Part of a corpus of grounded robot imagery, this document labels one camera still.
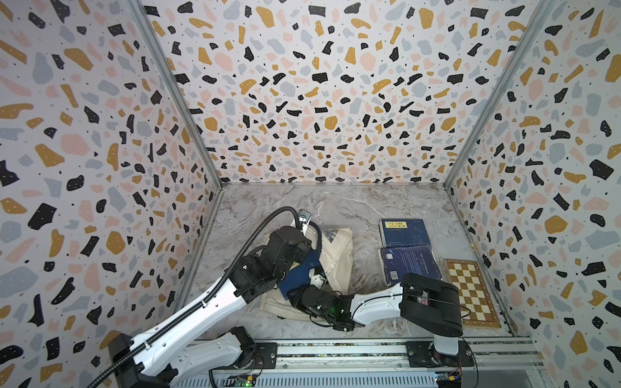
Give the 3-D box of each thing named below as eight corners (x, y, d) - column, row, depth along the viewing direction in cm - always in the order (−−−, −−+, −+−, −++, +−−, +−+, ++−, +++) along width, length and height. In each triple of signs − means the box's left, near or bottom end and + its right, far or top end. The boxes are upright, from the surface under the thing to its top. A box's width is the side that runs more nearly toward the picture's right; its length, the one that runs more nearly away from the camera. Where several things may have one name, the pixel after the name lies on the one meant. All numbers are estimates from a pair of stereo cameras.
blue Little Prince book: (382, 248, 101) (385, 242, 98) (378, 225, 109) (380, 218, 106) (426, 249, 102) (430, 242, 98) (419, 225, 110) (422, 218, 106)
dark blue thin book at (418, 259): (384, 285, 90) (386, 280, 87) (378, 250, 100) (380, 244, 96) (438, 285, 90) (442, 281, 87) (427, 250, 100) (431, 245, 97)
